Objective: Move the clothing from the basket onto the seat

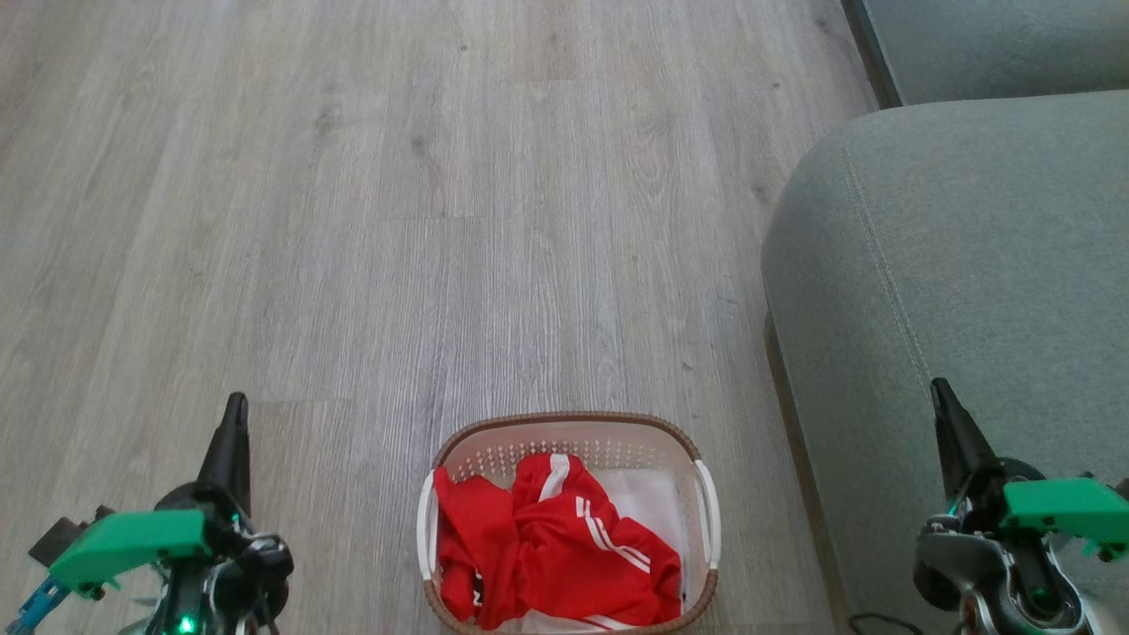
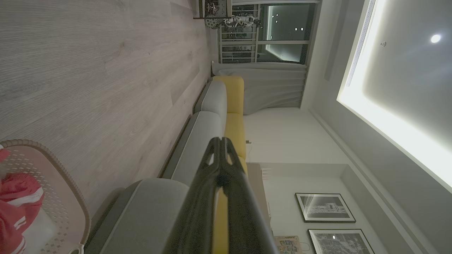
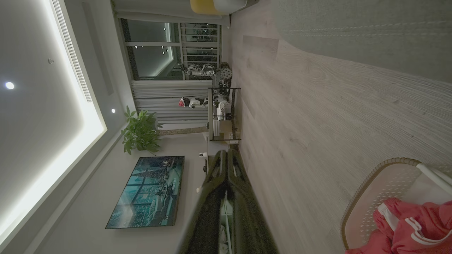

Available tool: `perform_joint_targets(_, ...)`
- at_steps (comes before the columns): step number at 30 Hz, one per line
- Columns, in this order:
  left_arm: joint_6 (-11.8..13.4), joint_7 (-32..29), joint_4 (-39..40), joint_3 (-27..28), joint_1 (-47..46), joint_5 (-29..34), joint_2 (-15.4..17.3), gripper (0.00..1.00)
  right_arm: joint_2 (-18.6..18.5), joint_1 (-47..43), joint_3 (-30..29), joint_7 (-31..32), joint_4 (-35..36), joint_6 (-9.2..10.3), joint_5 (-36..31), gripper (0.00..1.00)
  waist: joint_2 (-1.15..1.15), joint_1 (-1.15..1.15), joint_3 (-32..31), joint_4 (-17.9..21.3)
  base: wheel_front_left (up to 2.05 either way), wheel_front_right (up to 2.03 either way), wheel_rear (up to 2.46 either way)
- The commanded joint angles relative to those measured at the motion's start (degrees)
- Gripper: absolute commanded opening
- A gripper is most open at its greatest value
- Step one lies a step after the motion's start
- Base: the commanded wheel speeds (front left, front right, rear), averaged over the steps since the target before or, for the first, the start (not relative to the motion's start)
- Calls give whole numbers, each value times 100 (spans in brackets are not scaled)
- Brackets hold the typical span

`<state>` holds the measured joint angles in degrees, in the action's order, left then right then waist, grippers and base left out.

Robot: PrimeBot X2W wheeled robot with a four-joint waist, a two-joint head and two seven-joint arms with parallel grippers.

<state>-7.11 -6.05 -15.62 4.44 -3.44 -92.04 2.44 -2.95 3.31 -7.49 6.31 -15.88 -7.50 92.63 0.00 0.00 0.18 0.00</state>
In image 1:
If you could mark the red garment with white stripes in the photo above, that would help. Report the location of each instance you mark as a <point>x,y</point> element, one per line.
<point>556,556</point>

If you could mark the white laundry basket brown rim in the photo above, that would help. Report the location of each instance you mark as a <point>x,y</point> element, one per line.
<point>706,520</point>

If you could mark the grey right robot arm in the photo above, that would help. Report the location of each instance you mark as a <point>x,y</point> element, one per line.
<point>988,573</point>

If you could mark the grey-green sofa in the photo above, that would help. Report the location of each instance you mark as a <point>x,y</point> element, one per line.
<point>961,265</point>

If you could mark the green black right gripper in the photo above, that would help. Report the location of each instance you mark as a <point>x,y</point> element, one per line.
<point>1063,507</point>

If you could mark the grey green sofa section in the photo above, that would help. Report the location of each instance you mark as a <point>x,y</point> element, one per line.
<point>997,44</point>

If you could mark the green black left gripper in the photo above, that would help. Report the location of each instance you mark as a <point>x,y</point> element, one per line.
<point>132,542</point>

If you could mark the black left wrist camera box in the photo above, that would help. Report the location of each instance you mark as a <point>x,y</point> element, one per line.
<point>60,540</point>

